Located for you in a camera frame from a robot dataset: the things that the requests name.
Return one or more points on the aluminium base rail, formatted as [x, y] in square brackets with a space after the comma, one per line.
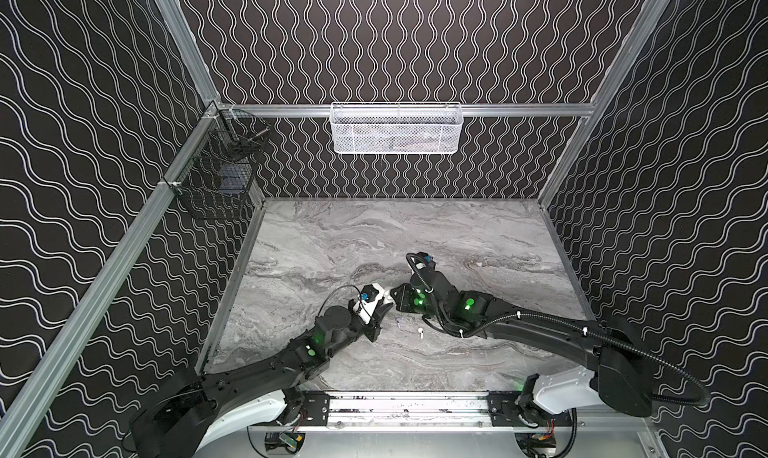
[376, 411]

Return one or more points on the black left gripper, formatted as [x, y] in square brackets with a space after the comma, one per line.
[380, 317]

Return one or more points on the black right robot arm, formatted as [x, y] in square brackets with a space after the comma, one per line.
[613, 367]

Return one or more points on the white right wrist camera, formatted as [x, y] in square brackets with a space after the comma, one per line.
[423, 261]

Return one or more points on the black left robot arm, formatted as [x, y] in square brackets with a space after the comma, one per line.
[174, 421]

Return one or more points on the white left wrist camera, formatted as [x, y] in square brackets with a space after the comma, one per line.
[372, 297]

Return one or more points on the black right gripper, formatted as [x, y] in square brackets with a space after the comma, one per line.
[405, 293]

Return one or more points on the white wire mesh basket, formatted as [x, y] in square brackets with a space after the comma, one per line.
[391, 128]

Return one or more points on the black wire basket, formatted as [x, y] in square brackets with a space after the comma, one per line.
[215, 185]

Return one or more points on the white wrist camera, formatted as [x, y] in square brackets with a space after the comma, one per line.
[372, 297]
[423, 261]

